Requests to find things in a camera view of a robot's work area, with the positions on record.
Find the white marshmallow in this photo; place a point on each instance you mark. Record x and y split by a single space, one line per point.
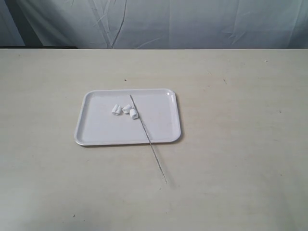
133 114
126 109
117 110

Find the thin metal skewer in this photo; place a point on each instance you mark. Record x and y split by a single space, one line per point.
154 149

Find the white plastic tray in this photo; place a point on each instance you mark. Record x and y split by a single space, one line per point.
158 121

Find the white backdrop curtain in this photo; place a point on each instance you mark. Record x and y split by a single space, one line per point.
154 24

